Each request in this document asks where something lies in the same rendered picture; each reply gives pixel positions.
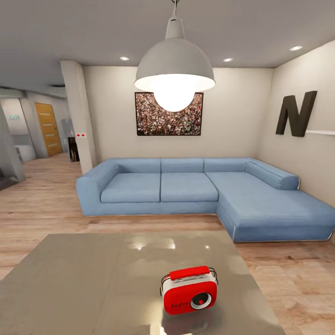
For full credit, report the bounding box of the radio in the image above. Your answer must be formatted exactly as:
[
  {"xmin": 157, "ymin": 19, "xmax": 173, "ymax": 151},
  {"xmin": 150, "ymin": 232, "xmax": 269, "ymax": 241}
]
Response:
[{"xmin": 159, "ymin": 266, "xmax": 218, "ymax": 315}]

